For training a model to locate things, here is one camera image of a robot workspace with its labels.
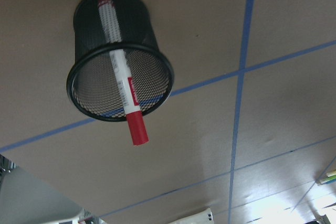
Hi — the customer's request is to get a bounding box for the blue tape strip crosswise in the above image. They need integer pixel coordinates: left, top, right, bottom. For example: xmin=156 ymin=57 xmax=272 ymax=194
xmin=1 ymin=40 xmax=335 ymax=154

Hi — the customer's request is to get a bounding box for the red whiteboard marker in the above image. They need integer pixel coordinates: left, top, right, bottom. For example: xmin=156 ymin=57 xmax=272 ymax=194
xmin=98 ymin=0 xmax=149 ymax=146

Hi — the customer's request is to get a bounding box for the black mesh pen cup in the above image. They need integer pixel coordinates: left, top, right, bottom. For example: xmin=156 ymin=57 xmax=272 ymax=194
xmin=67 ymin=0 xmax=174 ymax=122

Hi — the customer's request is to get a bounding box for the blue tape strip lengthwise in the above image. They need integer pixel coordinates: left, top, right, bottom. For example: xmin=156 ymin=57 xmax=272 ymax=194
xmin=227 ymin=0 xmax=254 ymax=223

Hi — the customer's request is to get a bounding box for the green highlighter pen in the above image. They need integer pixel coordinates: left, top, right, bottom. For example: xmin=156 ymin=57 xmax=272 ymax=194
xmin=318 ymin=175 xmax=336 ymax=185

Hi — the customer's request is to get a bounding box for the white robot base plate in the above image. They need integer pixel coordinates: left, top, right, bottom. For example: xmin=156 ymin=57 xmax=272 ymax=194
xmin=172 ymin=208 xmax=215 ymax=224

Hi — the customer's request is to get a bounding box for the yellow highlighter pen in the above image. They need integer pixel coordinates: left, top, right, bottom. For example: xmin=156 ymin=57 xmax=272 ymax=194
xmin=326 ymin=170 xmax=336 ymax=177

